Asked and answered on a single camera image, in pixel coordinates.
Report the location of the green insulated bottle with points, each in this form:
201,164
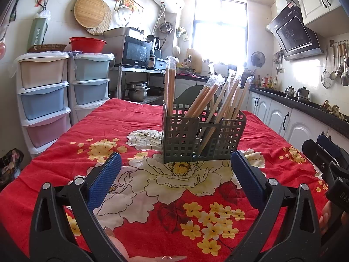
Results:
37,32

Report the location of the grey-blue drawer unit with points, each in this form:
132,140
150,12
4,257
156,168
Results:
90,87

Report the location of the beige cutting board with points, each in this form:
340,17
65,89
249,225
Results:
194,61

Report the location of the red floral tablecloth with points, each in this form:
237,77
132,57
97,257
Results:
81,131

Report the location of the small fruit poster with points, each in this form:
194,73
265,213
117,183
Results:
130,4

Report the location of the black range hood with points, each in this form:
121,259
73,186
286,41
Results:
294,32

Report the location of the round woven mat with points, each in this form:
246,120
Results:
105,28

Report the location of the beige blue pink drawer unit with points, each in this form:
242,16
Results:
43,101

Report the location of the dark lidded pot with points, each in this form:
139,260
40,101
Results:
303,95

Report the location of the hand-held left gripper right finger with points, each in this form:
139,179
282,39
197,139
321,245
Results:
246,180

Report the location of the brown ginger roots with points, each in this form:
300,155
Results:
331,109

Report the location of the group of condiment bottles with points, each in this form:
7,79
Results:
266,82

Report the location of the white jug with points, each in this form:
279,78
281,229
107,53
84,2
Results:
177,50

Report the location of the chopstick pair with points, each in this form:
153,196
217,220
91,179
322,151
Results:
170,87

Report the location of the dark printed bag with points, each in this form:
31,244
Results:
11,169

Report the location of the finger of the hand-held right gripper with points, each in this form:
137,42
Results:
319,158
328,144

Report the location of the kitchen window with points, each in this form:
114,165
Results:
218,32

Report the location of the steel kettle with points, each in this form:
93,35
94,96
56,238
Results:
291,92

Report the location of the row of hanging kitchen utensils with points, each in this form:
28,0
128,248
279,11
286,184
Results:
340,68

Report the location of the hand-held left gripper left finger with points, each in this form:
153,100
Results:
105,180

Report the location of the black frying pan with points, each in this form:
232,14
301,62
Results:
155,89

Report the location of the metal shelf rack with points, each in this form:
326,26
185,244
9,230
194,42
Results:
131,70

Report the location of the red plastic basin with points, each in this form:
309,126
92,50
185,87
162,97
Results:
87,45

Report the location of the stacked steel pots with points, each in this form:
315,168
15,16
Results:
137,91

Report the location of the brown wicker basket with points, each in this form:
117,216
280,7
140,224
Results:
46,48

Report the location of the bunch of chopsticks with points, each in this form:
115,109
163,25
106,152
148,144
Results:
218,101

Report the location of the wall socket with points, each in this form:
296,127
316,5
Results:
280,70

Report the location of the black blender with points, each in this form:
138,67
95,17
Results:
152,42

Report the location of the black microwave oven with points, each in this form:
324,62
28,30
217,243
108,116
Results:
135,53

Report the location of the glass pot lid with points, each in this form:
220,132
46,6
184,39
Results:
126,15

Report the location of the small wall fan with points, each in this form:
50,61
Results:
257,59

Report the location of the green plastic utensil holder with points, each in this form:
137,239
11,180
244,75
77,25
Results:
185,142

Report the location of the person's left hand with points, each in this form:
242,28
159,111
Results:
117,245

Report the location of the person's right hand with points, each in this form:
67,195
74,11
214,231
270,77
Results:
325,218

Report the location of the black countertop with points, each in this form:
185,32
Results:
308,106

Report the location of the round bamboo tray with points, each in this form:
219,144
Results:
89,11

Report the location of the grey metal box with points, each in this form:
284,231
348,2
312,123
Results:
120,32

